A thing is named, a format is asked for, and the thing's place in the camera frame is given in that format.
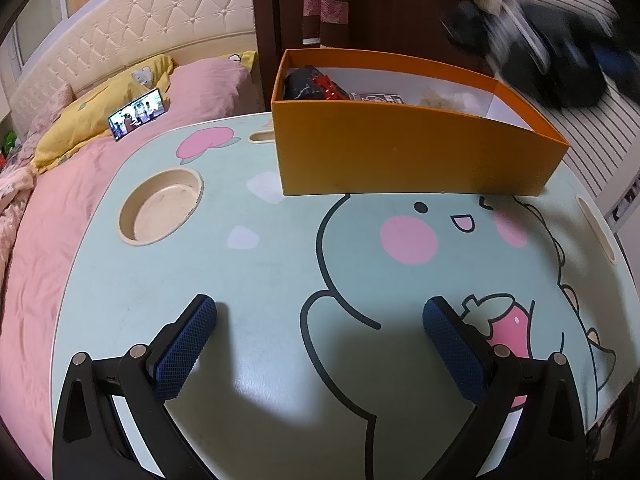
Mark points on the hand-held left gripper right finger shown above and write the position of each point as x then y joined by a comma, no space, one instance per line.
452,350

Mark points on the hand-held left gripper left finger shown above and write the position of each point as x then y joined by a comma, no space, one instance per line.
185,350

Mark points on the beige fluffy pompom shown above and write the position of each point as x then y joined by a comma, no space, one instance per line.
450,99

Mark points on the orange cardboard box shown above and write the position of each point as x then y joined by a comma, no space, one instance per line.
400,155

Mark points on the brown printed carton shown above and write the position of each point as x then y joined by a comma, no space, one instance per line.
375,98

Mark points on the black lace-trimmed cloth bundle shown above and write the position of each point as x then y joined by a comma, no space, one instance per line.
310,85

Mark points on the white slatted cabinet door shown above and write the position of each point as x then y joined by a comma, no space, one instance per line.
590,135

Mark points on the brown wooden door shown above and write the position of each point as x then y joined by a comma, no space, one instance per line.
390,10

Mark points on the pink duvet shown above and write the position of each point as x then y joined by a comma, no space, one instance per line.
60,210

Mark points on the brown pink striped scarf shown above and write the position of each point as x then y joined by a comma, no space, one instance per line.
335,10

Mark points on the pink floral quilt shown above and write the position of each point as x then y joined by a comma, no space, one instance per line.
15,185

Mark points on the smartphone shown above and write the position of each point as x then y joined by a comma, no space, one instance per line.
137,115

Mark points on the large yellow pillow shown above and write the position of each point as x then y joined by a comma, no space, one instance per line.
75,125

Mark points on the small yellow pillow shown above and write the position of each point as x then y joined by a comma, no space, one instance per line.
242,58

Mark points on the cream tufted headboard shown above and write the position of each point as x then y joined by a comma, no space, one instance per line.
150,15

